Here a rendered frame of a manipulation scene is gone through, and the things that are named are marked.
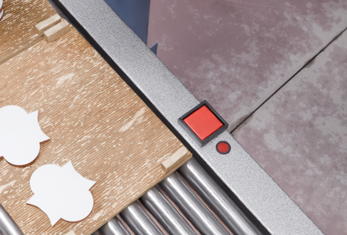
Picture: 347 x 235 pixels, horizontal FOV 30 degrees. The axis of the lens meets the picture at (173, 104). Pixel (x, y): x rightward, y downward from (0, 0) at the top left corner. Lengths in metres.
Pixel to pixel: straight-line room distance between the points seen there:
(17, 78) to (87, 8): 0.25
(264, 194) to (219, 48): 1.35
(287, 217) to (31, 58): 0.62
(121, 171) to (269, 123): 1.25
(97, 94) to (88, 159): 0.15
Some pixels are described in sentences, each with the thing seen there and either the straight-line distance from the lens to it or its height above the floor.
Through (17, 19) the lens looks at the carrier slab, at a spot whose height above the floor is 0.94.
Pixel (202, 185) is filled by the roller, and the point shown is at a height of 0.92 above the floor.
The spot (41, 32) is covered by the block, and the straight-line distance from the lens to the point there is 1.43.
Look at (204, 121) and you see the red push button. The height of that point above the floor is 0.93.
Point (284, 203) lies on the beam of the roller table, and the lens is 1.31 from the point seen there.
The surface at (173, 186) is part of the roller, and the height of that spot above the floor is 0.92.
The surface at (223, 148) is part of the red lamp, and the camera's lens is 1.34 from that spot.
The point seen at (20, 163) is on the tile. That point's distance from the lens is 1.28.
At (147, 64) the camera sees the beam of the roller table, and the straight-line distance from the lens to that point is 1.42.
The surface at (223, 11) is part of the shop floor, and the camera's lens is 2.71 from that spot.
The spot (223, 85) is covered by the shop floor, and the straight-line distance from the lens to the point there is 2.50.
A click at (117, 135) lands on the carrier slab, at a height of 0.94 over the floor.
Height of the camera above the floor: 2.10
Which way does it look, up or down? 60 degrees down
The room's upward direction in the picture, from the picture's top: 9 degrees clockwise
